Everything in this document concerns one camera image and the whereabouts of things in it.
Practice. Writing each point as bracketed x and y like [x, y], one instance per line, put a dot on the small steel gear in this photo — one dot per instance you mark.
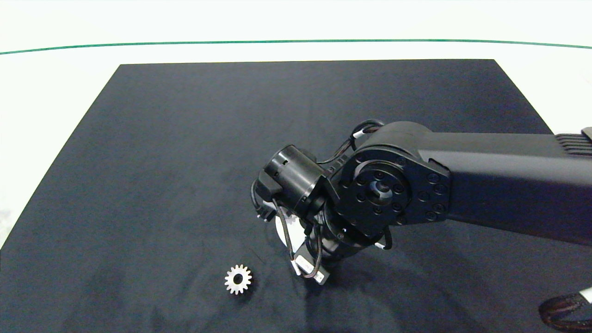
[244, 282]

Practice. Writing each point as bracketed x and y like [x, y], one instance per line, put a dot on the round white plate with pins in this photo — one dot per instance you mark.
[282, 233]

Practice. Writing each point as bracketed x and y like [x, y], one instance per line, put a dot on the dark mat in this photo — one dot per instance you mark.
[138, 185]

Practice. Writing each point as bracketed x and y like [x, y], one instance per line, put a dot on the boxy wrist camera shiny side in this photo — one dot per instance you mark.
[306, 266]

